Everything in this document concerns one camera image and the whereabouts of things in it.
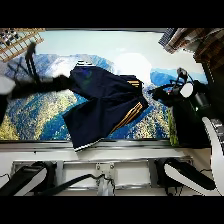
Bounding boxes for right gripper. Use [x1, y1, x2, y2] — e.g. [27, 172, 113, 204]
[147, 84, 172, 102]

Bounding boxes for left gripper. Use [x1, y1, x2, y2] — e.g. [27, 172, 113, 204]
[49, 74, 74, 92]

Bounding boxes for navy striped shorts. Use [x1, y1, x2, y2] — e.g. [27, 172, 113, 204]
[61, 59, 150, 153]

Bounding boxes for silver frame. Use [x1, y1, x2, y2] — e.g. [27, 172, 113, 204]
[0, 139, 202, 196]

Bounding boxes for black cable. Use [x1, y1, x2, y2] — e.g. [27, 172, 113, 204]
[35, 172, 116, 196]

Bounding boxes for wooden lattice rack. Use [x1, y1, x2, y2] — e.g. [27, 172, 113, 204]
[0, 27, 46, 64]

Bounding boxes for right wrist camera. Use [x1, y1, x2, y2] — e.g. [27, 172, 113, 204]
[173, 67, 190, 88]

